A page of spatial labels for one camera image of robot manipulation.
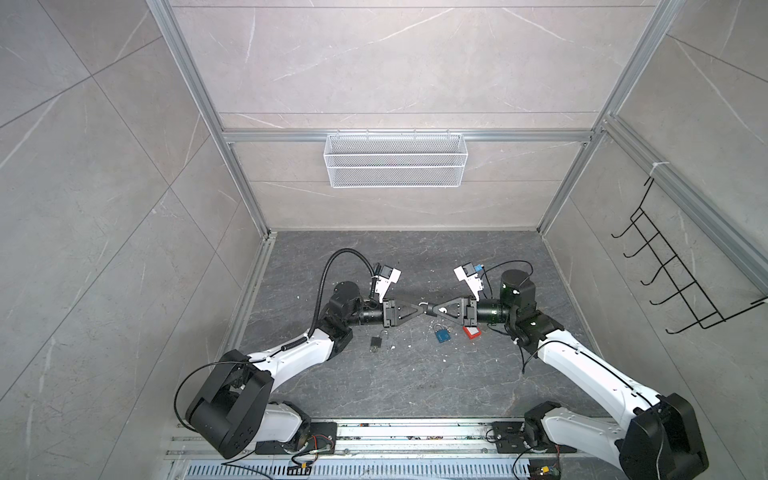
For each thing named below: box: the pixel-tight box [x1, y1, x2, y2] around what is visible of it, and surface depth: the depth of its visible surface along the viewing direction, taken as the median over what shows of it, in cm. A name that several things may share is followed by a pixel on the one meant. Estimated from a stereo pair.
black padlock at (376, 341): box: [370, 329, 389, 353], surface depth 92 cm
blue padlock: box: [435, 329, 451, 343], surface depth 92 cm
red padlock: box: [462, 326, 482, 340], surface depth 92 cm
